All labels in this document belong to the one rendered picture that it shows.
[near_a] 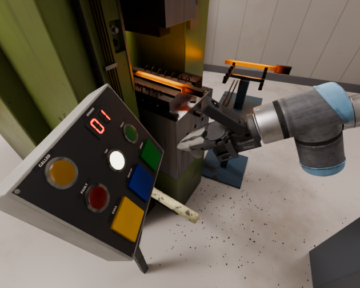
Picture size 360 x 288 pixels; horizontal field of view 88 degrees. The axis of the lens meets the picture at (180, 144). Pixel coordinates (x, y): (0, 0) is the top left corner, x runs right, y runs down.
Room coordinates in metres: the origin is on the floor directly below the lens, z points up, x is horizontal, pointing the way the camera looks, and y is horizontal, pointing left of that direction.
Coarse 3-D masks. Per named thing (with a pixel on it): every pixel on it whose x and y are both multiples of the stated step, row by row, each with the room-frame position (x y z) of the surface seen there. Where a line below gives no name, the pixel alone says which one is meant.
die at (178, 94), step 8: (152, 72) 1.04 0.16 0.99; (136, 80) 0.94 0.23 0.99; (144, 80) 0.94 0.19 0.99; (152, 80) 0.92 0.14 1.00; (176, 80) 0.94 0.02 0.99; (136, 88) 0.87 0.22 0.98; (144, 88) 0.87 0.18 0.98; (160, 88) 0.85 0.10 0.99; (168, 88) 0.85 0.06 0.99; (176, 88) 0.83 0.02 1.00; (144, 96) 0.82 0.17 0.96; (152, 96) 0.79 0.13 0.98; (160, 96) 0.79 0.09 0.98; (168, 96) 0.79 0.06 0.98; (176, 96) 0.79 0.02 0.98; (184, 96) 0.85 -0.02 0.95; (160, 104) 0.77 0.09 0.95; (168, 104) 0.74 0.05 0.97; (176, 104) 0.78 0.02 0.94
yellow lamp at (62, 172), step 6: (54, 162) 0.21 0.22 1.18; (60, 162) 0.22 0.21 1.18; (66, 162) 0.22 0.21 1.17; (54, 168) 0.20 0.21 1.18; (60, 168) 0.21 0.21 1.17; (66, 168) 0.21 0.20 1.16; (72, 168) 0.22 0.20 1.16; (54, 174) 0.19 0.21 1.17; (60, 174) 0.20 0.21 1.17; (66, 174) 0.20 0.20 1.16; (72, 174) 0.21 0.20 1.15; (54, 180) 0.18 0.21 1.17; (60, 180) 0.19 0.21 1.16; (66, 180) 0.19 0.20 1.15; (72, 180) 0.20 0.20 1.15
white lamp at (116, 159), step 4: (116, 152) 0.31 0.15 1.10; (112, 156) 0.29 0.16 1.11; (116, 156) 0.30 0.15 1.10; (120, 156) 0.31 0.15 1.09; (112, 160) 0.29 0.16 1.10; (116, 160) 0.29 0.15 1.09; (120, 160) 0.30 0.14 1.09; (112, 164) 0.28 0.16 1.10; (116, 164) 0.28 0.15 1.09; (120, 164) 0.29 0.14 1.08; (116, 168) 0.28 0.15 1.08; (120, 168) 0.28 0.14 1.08
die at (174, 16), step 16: (128, 0) 0.83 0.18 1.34; (144, 0) 0.79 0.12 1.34; (160, 0) 0.75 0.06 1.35; (176, 0) 0.79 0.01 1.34; (192, 0) 0.88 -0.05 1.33; (128, 16) 0.83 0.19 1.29; (144, 16) 0.79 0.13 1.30; (160, 16) 0.75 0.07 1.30; (176, 16) 0.79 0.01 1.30; (192, 16) 0.89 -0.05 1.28
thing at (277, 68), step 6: (228, 60) 1.34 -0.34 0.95; (234, 60) 1.34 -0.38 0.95; (246, 66) 1.28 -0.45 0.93; (252, 66) 1.27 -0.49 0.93; (258, 66) 1.25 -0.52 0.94; (264, 66) 1.24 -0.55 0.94; (270, 66) 1.23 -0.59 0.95; (276, 66) 1.22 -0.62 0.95; (282, 66) 1.21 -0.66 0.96; (288, 66) 1.21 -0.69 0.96; (276, 72) 1.21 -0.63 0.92; (282, 72) 1.20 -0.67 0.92; (288, 72) 1.19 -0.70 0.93
